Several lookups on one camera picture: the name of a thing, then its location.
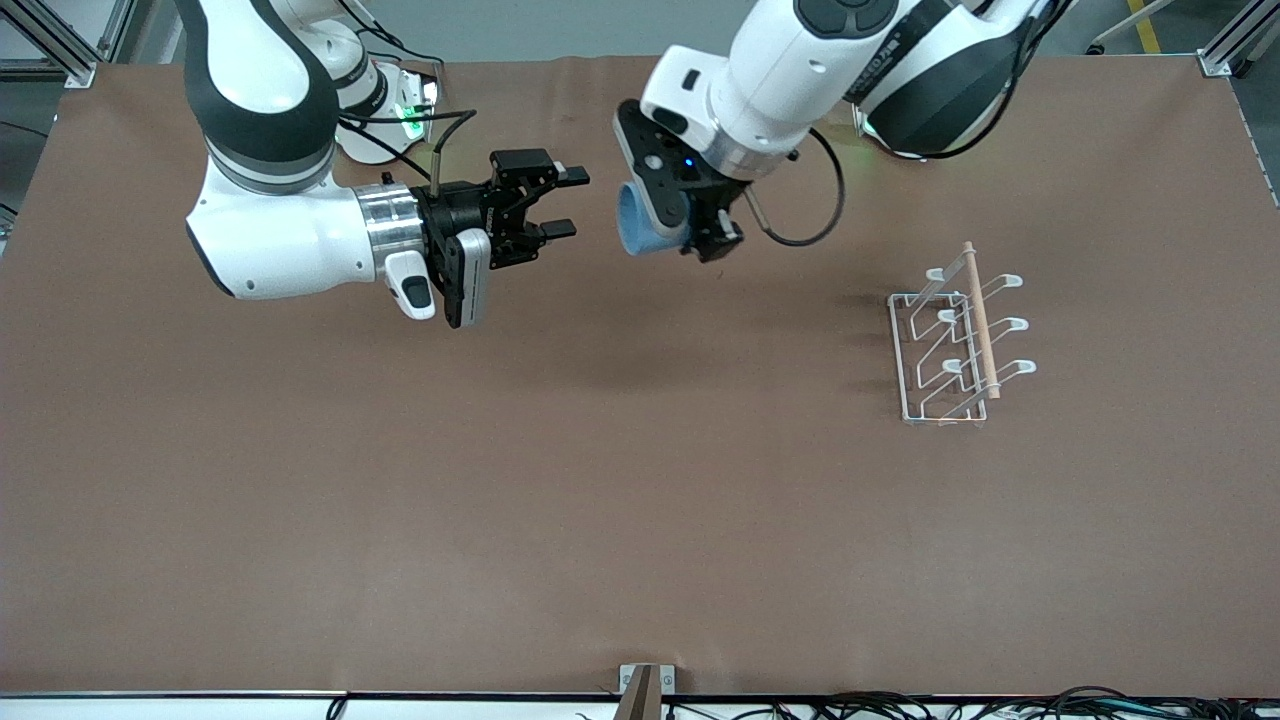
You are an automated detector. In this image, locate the light blue plastic cup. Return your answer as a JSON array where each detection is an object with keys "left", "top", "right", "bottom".
[{"left": 617, "top": 182, "right": 693, "bottom": 257}]

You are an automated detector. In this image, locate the brown table mat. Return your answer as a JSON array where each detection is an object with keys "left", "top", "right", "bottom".
[{"left": 0, "top": 55, "right": 1280, "bottom": 698}]

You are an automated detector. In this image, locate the white wire cup holder rack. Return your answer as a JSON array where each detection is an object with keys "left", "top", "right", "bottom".
[{"left": 888, "top": 241, "right": 1038, "bottom": 428}]

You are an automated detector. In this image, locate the aluminium frame profile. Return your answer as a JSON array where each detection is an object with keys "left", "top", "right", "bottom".
[
  {"left": 1200, "top": 0, "right": 1280, "bottom": 79},
  {"left": 0, "top": 0, "right": 131, "bottom": 89}
]

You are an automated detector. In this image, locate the silver mounting bracket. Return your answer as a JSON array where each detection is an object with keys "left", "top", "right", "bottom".
[{"left": 618, "top": 663, "right": 677, "bottom": 696}]

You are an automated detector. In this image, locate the brown camera post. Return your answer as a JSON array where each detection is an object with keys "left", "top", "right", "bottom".
[{"left": 612, "top": 665, "right": 663, "bottom": 720}]

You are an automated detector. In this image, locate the black cable bundle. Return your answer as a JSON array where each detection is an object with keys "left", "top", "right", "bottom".
[{"left": 575, "top": 685, "right": 1280, "bottom": 720}]

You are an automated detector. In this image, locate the white table edge rail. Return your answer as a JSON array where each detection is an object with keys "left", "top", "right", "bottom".
[{"left": 0, "top": 692, "right": 1280, "bottom": 720}]

